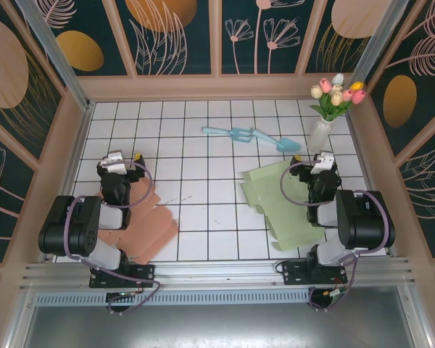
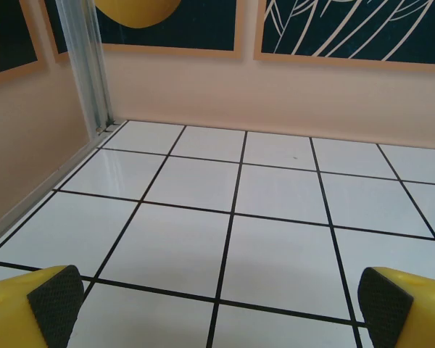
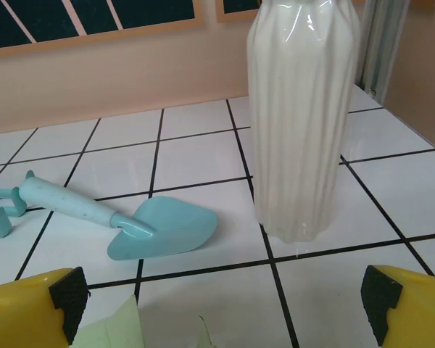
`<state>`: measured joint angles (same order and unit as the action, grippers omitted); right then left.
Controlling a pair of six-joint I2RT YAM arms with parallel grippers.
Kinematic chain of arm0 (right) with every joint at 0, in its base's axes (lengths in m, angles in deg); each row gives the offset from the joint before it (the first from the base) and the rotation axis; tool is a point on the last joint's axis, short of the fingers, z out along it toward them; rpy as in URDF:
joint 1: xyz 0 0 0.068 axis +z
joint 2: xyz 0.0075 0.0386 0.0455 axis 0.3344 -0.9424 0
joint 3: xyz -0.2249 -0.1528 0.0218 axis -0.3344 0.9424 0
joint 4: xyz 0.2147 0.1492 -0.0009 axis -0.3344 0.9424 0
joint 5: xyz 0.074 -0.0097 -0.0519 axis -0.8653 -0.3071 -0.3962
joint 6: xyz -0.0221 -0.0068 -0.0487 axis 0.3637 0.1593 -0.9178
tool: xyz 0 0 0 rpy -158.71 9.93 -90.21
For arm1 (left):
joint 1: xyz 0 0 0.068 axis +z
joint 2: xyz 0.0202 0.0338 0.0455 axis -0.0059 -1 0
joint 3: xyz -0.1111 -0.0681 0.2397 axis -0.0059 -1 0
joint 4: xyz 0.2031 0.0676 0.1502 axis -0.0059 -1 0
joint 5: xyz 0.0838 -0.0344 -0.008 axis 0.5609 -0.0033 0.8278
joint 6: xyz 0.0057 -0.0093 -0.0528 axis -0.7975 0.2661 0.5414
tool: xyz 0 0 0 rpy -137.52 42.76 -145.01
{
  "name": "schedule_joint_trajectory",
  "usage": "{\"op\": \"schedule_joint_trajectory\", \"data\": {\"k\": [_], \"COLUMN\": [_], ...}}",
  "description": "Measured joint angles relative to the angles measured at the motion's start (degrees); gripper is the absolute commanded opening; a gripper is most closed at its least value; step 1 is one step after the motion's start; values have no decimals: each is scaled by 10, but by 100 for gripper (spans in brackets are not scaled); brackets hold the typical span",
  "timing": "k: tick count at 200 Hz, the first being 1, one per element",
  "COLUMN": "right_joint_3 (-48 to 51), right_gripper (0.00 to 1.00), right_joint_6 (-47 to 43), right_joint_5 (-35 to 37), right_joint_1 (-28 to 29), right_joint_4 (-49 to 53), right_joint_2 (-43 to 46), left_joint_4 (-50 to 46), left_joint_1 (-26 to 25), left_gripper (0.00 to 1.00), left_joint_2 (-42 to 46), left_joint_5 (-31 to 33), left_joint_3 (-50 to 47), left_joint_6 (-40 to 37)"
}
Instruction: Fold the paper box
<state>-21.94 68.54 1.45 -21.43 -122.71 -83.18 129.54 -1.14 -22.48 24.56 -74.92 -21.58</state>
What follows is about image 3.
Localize light green cloth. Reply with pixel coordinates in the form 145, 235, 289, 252
70, 294, 218, 348

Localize aluminium corner post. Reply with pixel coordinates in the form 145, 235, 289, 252
360, 0, 410, 104

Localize white ribbed ceramic vase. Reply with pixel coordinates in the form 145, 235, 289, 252
246, 0, 362, 244

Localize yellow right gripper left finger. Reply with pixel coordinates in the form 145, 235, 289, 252
0, 267, 90, 348

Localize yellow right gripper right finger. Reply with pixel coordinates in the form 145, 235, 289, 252
360, 265, 435, 348

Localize light blue garden fork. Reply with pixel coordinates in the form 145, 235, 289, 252
0, 170, 36, 239

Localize light blue garden trowel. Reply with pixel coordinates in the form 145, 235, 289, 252
19, 176, 218, 261

